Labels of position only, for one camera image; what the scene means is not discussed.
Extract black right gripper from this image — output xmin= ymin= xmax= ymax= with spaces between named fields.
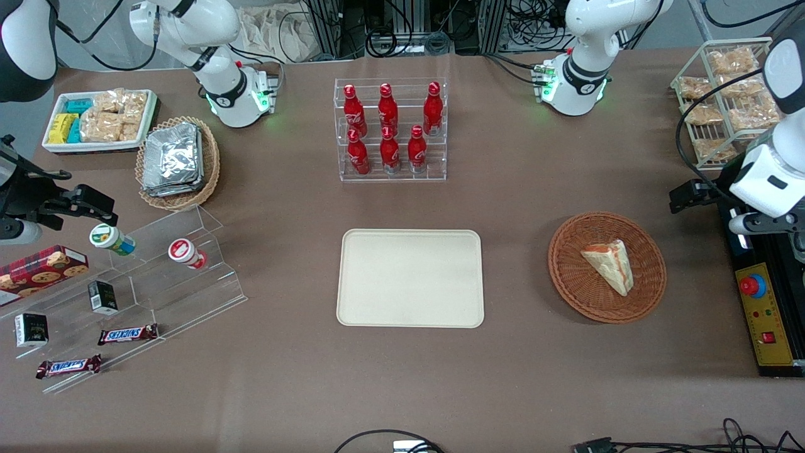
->
xmin=0 ymin=135 xmax=119 ymax=231

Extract beige rectangular serving tray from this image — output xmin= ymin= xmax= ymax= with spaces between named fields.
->
xmin=336 ymin=228 xmax=486 ymax=329

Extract green lidded yogurt cup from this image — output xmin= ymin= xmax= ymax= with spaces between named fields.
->
xmin=89 ymin=223 xmax=136 ymax=257

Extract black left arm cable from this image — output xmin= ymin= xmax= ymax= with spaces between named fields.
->
xmin=675 ymin=68 xmax=765 ymax=193

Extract clear bagged rice crackers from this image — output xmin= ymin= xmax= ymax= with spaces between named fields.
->
xmin=80 ymin=110 xmax=140 ymax=143
xmin=92 ymin=89 xmax=149 ymax=115

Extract silver foil pouch stack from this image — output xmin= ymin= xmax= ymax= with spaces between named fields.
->
xmin=142 ymin=122 xmax=206 ymax=198

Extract red cola bottle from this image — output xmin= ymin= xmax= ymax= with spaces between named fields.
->
xmin=408 ymin=125 xmax=428 ymax=174
xmin=423 ymin=81 xmax=444 ymax=137
xmin=380 ymin=126 xmax=401 ymax=174
xmin=343 ymin=84 xmax=368 ymax=137
xmin=378 ymin=82 xmax=399 ymax=133
xmin=347 ymin=129 xmax=371 ymax=176

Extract red plaid cookie box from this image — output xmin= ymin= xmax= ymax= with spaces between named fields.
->
xmin=0 ymin=245 xmax=89 ymax=298

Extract yellow snack packet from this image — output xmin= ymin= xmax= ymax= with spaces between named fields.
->
xmin=48 ymin=113 xmax=80 ymax=145

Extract white rectangular snack bin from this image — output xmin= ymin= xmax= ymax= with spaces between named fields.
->
xmin=42 ymin=89 xmax=159 ymax=155

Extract clear acrylic bottle rack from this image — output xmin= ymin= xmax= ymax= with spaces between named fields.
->
xmin=333 ymin=78 xmax=449 ymax=184

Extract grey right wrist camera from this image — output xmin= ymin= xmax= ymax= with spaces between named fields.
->
xmin=0 ymin=219 xmax=42 ymax=246

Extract white wire rack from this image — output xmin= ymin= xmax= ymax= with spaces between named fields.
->
xmin=669 ymin=36 xmax=805 ymax=171

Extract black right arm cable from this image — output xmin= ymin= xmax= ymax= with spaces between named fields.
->
xmin=55 ymin=0 xmax=159 ymax=72

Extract red lidded yogurt cup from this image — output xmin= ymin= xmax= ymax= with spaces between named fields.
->
xmin=167 ymin=237 xmax=209 ymax=271

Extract black tangled cables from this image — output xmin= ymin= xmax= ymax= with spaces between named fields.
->
xmin=613 ymin=417 xmax=805 ymax=453

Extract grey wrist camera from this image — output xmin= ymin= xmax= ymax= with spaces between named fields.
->
xmin=0 ymin=219 xmax=42 ymax=246
xmin=728 ymin=213 xmax=788 ymax=238

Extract clear bagged fried snack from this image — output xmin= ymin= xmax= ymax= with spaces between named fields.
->
xmin=719 ymin=74 xmax=766 ymax=99
xmin=694 ymin=137 xmax=738 ymax=162
xmin=678 ymin=76 xmax=715 ymax=101
xmin=683 ymin=103 xmax=725 ymax=126
xmin=707 ymin=48 xmax=760 ymax=76
xmin=728 ymin=93 xmax=782 ymax=131

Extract triangular sandwich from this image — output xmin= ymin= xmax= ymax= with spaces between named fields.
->
xmin=580 ymin=238 xmax=635 ymax=297

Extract brown snickers bar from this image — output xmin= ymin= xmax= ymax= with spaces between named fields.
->
xmin=97 ymin=323 xmax=160 ymax=346
xmin=35 ymin=354 xmax=103 ymax=380

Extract clear acrylic stepped shelf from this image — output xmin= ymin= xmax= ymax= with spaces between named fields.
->
xmin=0 ymin=204 xmax=249 ymax=395

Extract black yellow control box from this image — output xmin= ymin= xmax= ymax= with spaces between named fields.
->
xmin=716 ymin=157 xmax=805 ymax=379

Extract black looped cable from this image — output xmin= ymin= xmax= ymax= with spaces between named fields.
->
xmin=333 ymin=429 xmax=445 ymax=453

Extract small black carton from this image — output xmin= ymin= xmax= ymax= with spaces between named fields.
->
xmin=14 ymin=312 xmax=50 ymax=349
xmin=87 ymin=280 xmax=119 ymax=316

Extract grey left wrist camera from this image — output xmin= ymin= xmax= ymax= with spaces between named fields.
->
xmin=728 ymin=213 xmax=788 ymax=238

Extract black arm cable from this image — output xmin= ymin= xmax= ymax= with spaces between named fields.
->
xmin=55 ymin=0 xmax=159 ymax=72
xmin=675 ymin=68 xmax=765 ymax=193

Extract round brown wicker basket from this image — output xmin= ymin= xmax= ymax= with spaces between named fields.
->
xmin=548 ymin=211 xmax=668 ymax=325

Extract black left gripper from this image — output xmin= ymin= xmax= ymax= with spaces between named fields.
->
xmin=669 ymin=179 xmax=725 ymax=215

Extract oval light wicker basket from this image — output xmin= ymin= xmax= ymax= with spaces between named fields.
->
xmin=135 ymin=116 xmax=221 ymax=212

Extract beige cloth bag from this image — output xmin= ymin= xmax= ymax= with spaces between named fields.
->
xmin=238 ymin=5 xmax=319 ymax=64

